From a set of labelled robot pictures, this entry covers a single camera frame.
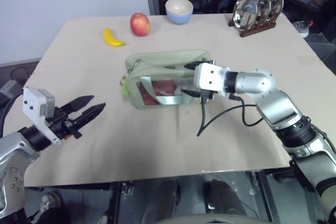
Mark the large steel plate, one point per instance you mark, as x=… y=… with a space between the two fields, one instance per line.
x=244 y=12

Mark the grey shoe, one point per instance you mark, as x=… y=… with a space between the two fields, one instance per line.
x=50 y=201

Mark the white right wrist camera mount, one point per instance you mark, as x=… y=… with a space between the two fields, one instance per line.
x=208 y=77

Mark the dark wooden plate rack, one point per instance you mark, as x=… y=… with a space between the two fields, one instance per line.
x=258 y=28

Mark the blue and cream bowl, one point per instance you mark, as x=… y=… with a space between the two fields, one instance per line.
x=179 y=11

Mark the red items inside pouch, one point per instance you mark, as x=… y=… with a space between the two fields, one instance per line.
x=162 y=89

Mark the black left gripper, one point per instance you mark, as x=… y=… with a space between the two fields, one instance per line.
x=61 y=123

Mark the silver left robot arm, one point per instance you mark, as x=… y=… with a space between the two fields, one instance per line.
x=15 y=153

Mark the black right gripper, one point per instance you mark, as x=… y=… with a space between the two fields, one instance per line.
x=207 y=96

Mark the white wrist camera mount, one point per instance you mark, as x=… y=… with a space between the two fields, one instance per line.
x=32 y=100
x=208 y=77

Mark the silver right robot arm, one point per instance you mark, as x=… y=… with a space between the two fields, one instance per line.
x=283 y=108

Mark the yellow banana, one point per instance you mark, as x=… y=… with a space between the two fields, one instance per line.
x=111 y=39

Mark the green pouch with clear window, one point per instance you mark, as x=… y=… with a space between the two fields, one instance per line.
x=162 y=72

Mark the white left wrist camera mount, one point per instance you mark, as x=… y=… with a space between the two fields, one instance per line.
x=32 y=100

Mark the red apple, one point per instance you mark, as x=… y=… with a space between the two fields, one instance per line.
x=140 y=24

